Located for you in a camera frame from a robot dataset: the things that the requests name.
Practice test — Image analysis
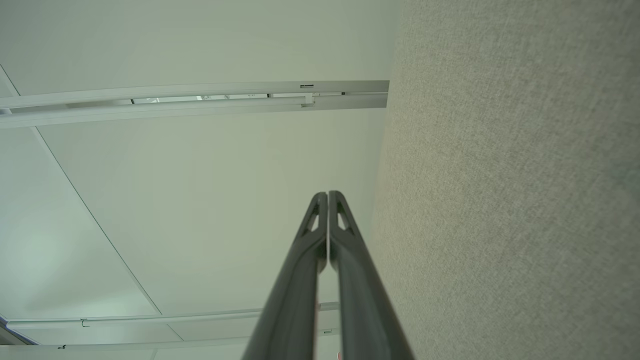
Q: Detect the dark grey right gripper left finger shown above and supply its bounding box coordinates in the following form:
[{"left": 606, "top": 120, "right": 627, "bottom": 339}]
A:
[{"left": 242, "top": 192, "right": 329, "bottom": 360}]

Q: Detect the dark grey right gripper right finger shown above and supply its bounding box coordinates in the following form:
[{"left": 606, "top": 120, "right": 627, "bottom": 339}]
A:
[{"left": 328, "top": 190, "right": 416, "bottom": 360}]

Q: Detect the grey fabric sofa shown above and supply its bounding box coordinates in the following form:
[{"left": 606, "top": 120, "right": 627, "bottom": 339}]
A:
[{"left": 367, "top": 0, "right": 640, "bottom": 360}]

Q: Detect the thin white ceiling rail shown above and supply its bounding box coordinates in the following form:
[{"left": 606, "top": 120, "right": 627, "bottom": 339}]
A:
[{"left": 5, "top": 301, "right": 341, "bottom": 331}]

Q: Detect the wide white ceiling rail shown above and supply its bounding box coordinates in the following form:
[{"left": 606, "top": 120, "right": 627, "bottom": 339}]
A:
[{"left": 0, "top": 80, "right": 390, "bottom": 130}]

